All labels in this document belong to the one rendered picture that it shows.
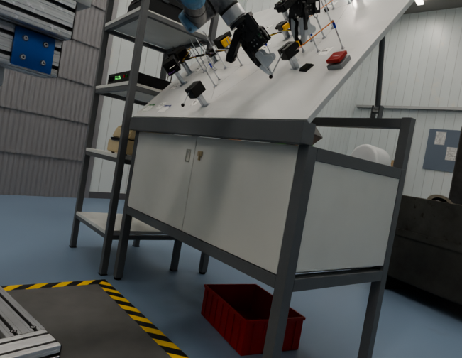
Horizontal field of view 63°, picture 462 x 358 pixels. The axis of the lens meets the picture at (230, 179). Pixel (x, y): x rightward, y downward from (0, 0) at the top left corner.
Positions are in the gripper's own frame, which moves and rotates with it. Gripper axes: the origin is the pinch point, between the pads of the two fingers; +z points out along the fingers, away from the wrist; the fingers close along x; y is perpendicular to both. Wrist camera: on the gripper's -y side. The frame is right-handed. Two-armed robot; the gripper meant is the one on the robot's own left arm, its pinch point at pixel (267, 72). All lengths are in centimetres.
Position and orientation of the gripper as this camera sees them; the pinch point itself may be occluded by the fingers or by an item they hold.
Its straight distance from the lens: 139.6
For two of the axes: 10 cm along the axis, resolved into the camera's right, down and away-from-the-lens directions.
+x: 3.4, -4.7, 8.1
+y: 7.2, -4.3, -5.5
